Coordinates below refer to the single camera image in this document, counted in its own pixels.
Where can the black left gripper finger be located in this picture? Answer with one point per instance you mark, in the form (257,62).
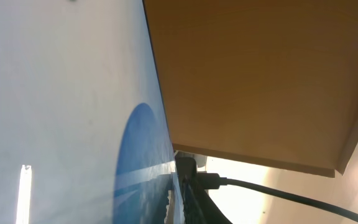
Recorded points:
(198,207)

